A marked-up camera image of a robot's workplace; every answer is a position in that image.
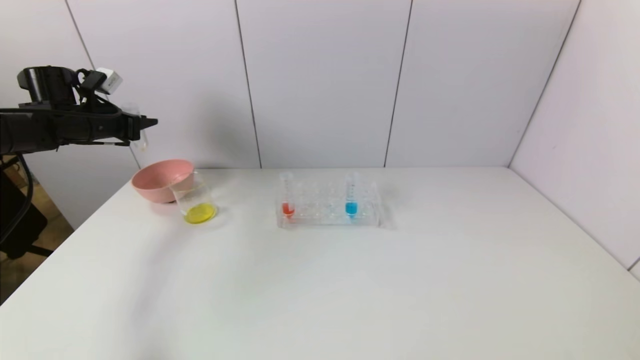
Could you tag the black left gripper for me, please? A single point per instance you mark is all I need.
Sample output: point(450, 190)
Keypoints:
point(134, 127)

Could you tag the test tube with yellow pigment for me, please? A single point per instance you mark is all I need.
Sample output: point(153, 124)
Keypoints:
point(141, 142)

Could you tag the black and orange left arm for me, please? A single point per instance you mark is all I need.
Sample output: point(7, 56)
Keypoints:
point(30, 130)

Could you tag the clear glass beaker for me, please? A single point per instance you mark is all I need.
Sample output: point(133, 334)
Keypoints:
point(200, 214)

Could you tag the test tube with red pigment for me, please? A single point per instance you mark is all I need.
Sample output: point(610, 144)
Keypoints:
point(287, 209)

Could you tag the clear acrylic test tube rack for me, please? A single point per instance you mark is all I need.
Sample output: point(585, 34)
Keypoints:
point(320, 220)

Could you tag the test tube with blue pigment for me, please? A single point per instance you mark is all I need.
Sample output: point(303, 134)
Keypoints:
point(351, 209)

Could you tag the pink bowl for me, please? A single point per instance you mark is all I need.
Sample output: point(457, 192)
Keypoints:
point(155, 182)

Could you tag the black chair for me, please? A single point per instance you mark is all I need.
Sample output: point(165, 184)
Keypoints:
point(20, 235)

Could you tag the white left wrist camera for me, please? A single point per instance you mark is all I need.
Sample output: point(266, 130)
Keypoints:
point(109, 81)

